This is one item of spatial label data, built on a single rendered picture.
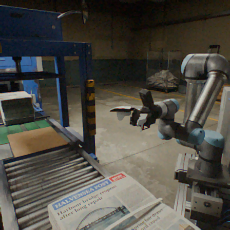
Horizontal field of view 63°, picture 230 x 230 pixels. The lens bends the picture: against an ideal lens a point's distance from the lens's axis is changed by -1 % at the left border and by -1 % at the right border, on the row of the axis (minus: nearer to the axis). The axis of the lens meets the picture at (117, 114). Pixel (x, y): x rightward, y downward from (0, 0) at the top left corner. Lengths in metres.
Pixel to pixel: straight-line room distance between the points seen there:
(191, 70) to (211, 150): 0.43
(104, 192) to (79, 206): 0.09
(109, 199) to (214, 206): 0.65
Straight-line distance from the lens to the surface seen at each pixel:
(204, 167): 1.18
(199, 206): 1.15
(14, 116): 2.17
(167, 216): 0.60
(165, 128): 0.92
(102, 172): 1.16
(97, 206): 0.62
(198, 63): 1.07
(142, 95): 0.75
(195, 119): 0.89
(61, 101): 2.11
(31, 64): 3.74
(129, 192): 0.66
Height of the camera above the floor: 1.45
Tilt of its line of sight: 17 degrees down
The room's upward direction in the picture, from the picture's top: straight up
